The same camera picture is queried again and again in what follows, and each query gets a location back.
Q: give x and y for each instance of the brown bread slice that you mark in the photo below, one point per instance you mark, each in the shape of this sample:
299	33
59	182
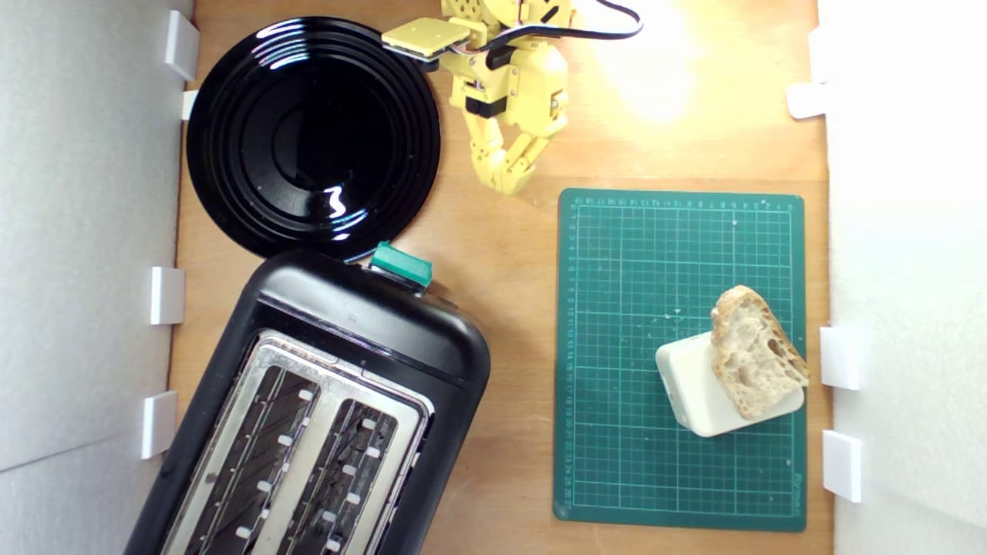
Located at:
752	354

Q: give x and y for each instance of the black two-slot toaster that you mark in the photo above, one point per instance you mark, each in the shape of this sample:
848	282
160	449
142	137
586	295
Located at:
370	316

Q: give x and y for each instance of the white block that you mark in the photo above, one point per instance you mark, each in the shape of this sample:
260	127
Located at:
690	393

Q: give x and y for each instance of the white wall clip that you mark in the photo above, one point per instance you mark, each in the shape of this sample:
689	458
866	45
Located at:
159	424
840	358
189	104
181	45
806	100
167	295
842	465

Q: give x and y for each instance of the green cutting mat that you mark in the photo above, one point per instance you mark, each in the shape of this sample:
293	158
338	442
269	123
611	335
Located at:
617	347

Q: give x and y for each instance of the green toaster lever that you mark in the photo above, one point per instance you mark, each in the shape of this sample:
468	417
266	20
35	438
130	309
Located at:
401	264

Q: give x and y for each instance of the yellow gripper camera mount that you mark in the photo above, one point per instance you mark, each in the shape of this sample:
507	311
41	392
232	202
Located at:
424	37

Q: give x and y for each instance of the black round plate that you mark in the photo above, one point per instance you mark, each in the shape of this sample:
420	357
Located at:
308	139

